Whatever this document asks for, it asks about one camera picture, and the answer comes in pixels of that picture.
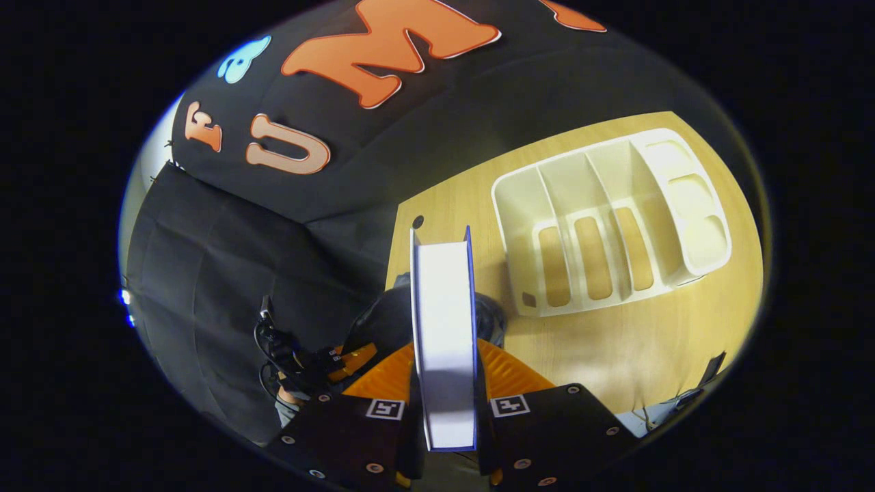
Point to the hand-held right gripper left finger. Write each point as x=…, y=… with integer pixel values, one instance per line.
x=348, y=437

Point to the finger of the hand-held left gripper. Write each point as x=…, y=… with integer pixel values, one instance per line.
x=355, y=361

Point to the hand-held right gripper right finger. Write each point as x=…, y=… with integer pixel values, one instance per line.
x=554, y=430

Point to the dark grey schoolbag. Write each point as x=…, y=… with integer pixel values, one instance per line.
x=389, y=321

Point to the blue cover book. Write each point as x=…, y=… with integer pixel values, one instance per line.
x=444, y=321

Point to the white plastic bookshelf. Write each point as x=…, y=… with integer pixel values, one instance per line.
x=519, y=205

